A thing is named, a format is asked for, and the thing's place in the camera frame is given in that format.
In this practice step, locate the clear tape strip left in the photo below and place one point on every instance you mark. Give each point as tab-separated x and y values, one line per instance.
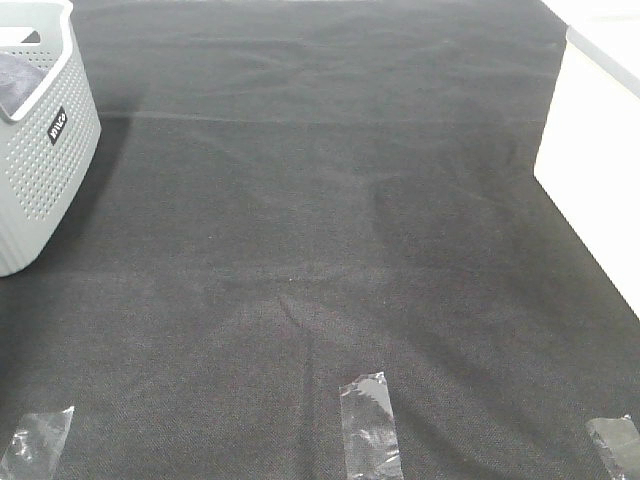
37	445

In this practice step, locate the clear tape strip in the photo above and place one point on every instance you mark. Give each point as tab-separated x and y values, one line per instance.
368	429
37	445
617	443

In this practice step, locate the grey perforated laundry basket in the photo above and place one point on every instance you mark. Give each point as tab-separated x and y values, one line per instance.
48	144

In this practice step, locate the clear tape strip right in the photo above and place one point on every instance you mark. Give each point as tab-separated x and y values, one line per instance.
617	443

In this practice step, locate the grey towel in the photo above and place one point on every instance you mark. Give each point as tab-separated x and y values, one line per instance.
19	78

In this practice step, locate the black table mat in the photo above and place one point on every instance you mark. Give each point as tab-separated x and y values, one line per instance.
290	194

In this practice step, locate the clear tape strip middle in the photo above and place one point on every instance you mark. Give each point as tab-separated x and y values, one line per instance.
368	429

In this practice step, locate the cream storage box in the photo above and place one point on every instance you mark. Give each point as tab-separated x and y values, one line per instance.
588	158

